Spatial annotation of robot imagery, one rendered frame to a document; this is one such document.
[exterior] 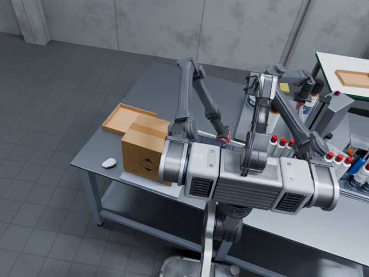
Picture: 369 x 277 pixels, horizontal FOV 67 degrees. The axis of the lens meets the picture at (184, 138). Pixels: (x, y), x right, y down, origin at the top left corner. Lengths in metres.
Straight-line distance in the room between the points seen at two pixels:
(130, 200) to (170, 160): 1.44
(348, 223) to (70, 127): 2.69
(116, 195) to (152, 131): 0.96
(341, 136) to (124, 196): 1.71
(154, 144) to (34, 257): 1.42
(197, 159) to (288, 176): 0.29
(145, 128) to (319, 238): 1.11
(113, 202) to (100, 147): 0.61
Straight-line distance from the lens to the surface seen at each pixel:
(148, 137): 1.51
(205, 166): 0.88
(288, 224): 1.71
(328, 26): 4.30
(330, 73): 3.21
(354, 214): 1.96
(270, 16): 4.09
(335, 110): 1.40
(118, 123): 2.01
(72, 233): 2.52
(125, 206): 2.30
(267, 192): 0.93
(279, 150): 1.76
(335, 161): 1.83
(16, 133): 3.39
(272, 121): 1.96
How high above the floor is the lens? 2.20
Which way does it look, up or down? 46 degrees down
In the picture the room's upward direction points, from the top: 8 degrees clockwise
